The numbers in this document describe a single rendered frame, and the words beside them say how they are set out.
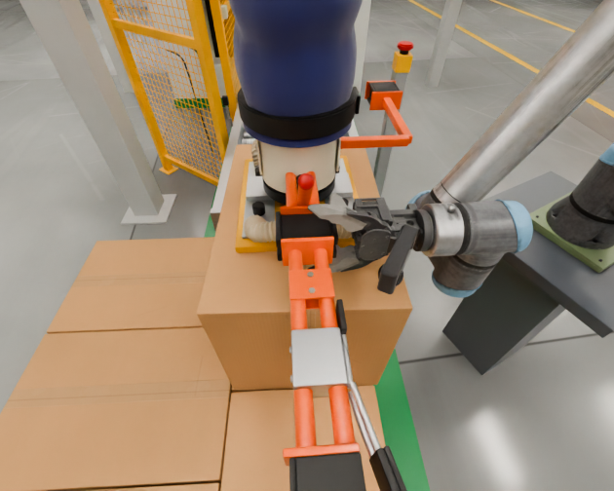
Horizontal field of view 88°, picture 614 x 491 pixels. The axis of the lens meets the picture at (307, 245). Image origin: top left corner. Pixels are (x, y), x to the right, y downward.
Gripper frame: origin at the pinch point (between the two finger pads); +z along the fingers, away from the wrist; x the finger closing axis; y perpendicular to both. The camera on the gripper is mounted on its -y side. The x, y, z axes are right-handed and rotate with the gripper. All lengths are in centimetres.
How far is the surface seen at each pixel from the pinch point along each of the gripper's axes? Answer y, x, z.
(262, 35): 18.1, 25.0, 5.1
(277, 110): 17.2, 14.6, 3.7
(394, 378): 15, -107, -40
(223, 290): 1.1, -12.9, 16.1
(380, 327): -5.1, -20.0, -14.4
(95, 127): 133, -43, 104
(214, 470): -22, -53, 23
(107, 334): 15, -53, 61
